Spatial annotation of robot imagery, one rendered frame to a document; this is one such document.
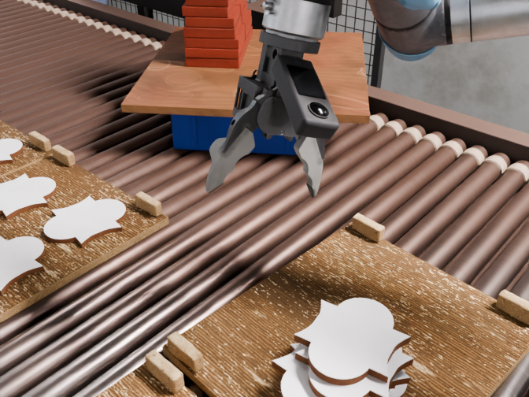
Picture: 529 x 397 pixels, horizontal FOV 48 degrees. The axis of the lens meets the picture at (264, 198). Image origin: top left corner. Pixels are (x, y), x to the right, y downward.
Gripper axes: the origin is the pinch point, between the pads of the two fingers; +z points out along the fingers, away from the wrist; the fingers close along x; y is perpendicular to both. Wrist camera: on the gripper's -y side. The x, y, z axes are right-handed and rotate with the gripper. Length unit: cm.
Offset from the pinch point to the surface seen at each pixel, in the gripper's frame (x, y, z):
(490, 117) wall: -231, 189, 21
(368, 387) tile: -7.1, -20.4, 13.9
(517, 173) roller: -66, 20, 0
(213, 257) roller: -3.6, 20.5, 19.3
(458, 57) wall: -211, 208, -7
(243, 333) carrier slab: -1.1, -0.3, 20.2
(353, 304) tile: -10.7, -9.7, 10.1
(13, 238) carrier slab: 27.0, 34.7, 23.1
